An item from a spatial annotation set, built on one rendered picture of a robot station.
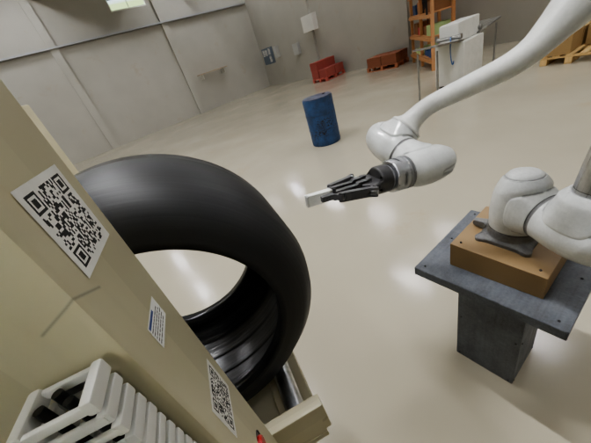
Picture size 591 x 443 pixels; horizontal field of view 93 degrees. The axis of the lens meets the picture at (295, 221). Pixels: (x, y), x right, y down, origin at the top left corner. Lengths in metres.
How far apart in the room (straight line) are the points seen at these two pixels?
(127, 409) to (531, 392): 1.72
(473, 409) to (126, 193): 1.63
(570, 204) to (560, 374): 1.04
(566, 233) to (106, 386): 1.06
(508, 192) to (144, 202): 1.06
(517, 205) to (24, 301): 1.15
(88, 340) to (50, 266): 0.06
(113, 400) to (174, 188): 0.30
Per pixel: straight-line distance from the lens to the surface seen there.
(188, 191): 0.47
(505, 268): 1.24
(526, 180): 1.16
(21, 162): 0.28
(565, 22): 0.98
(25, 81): 16.05
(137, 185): 0.48
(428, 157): 0.83
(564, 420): 1.80
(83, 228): 0.29
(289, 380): 0.78
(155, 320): 0.33
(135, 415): 0.28
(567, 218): 1.07
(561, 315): 1.25
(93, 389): 0.25
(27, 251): 0.23
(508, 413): 1.76
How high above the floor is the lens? 1.57
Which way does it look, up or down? 31 degrees down
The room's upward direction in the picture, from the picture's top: 19 degrees counter-clockwise
